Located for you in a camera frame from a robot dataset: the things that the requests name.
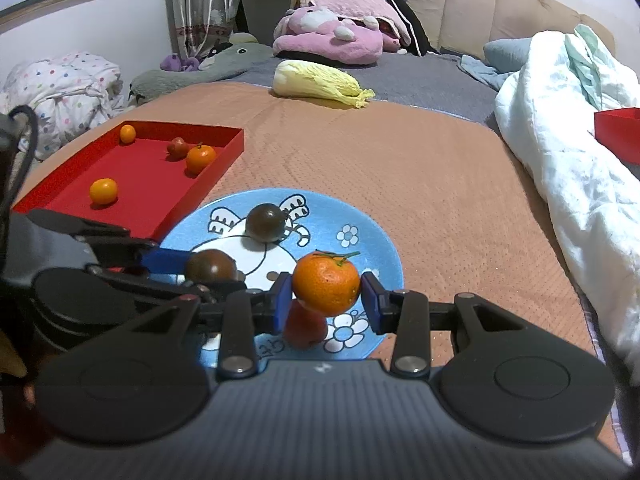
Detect black cable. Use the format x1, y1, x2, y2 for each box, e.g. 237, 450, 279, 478
7, 105, 41, 211

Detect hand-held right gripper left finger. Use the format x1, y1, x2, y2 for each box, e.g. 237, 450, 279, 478
120, 272, 293, 381

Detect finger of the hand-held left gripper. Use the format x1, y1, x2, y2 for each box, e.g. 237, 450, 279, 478
85, 265, 249, 307
27, 208, 194, 276

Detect grey bed sheet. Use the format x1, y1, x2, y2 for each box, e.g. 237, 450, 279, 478
234, 52, 502, 127

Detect light blue cloth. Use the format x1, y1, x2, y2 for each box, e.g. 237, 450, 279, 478
457, 55, 516, 92

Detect dark brown tomato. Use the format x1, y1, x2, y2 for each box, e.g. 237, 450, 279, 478
246, 203, 289, 244
184, 248, 239, 284

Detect polka dot blanket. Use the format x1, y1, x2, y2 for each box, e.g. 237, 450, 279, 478
0, 51, 127, 162

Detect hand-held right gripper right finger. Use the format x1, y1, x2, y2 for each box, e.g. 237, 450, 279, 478
360, 271, 527, 380

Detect beige padded headboard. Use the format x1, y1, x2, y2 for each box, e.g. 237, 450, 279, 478
345, 0, 617, 57

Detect pink plush toy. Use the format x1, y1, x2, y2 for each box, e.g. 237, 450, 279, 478
272, 0, 407, 66

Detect white duvet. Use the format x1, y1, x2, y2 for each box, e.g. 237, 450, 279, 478
494, 24, 640, 377

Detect small tangerine with stem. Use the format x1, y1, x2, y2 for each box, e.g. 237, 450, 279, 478
186, 142, 218, 172

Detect purple plush toy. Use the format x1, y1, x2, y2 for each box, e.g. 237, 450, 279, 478
160, 52, 203, 74

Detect red box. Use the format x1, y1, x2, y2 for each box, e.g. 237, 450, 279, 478
594, 107, 640, 166

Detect napa cabbage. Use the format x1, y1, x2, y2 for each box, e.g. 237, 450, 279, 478
272, 59, 376, 110

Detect large tangerine with stem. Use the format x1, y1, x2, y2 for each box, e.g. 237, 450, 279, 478
291, 250, 362, 318

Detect patterned curtain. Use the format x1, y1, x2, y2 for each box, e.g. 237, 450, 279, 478
169, 0, 244, 59

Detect red tray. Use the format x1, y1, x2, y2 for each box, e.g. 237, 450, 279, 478
11, 120, 246, 252

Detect blue cartoon plate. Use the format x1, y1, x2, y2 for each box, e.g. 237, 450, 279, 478
159, 188, 405, 371

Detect dark clothing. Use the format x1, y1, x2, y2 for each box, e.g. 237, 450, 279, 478
333, 0, 442, 57

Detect grey plush toy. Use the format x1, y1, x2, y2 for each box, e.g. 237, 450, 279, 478
128, 32, 277, 107

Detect blue pillow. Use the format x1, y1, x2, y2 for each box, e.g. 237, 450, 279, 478
483, 38, 535, 74

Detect orange bed cover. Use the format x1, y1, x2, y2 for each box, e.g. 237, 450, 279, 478
10, 82, 623, 463

